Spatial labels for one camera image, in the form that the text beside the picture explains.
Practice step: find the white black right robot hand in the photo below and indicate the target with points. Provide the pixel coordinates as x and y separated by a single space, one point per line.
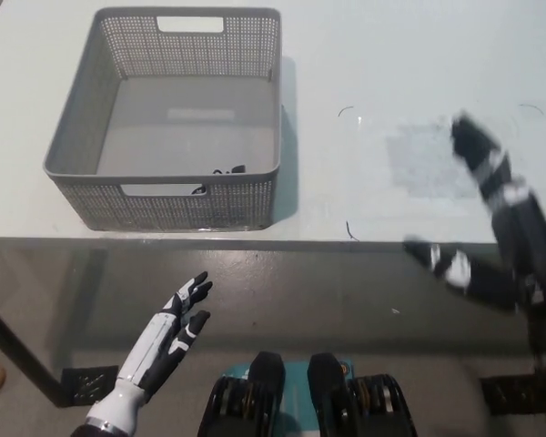
482 150

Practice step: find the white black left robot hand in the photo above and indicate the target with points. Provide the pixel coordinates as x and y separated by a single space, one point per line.
168 332

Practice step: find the black table foot plate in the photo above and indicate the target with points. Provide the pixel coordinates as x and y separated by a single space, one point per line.
88 384
514 393

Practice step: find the black teal robot torso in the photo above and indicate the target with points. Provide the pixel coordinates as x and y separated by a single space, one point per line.
273 391

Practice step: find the black table leg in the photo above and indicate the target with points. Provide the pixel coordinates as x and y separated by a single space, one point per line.
23 350

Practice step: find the grey perforated plastic basket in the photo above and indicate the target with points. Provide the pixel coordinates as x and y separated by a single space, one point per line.
186 136

